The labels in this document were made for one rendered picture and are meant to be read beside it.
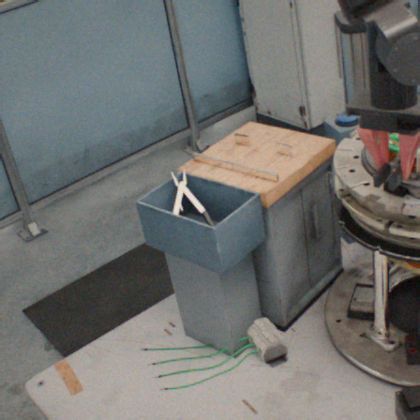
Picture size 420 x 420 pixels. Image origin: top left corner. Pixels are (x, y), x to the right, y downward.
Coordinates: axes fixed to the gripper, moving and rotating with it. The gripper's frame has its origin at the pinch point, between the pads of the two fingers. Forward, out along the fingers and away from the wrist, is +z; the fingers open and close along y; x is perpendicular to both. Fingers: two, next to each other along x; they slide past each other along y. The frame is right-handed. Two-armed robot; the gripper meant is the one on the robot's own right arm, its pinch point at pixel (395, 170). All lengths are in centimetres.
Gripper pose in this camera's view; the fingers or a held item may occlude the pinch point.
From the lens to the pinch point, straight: 86.3
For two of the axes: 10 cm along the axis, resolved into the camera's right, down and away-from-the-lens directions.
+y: 8.2, 1.7, -5.4
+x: 5.5, -4.6, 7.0
